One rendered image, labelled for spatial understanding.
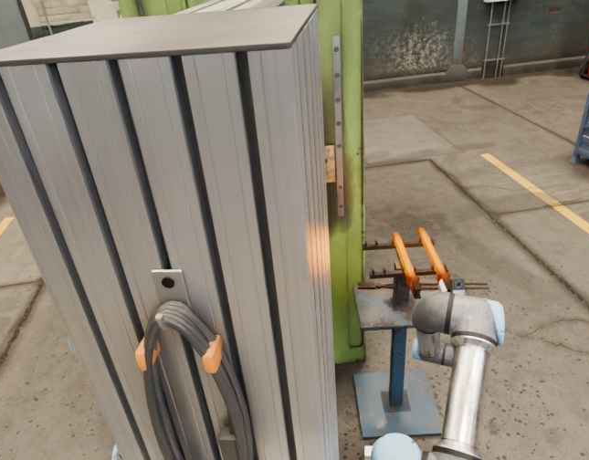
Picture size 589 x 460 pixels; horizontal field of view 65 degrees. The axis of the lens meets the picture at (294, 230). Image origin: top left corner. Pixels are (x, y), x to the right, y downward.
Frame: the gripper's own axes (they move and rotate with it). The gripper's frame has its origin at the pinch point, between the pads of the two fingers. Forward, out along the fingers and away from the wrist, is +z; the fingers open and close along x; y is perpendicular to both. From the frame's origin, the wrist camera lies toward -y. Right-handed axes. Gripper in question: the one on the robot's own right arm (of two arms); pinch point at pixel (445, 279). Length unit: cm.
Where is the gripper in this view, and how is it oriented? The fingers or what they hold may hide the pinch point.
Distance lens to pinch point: 189.0
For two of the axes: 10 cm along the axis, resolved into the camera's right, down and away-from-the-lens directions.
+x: 10.0, -0.7, -0.3
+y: 0.8, 8.6, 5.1
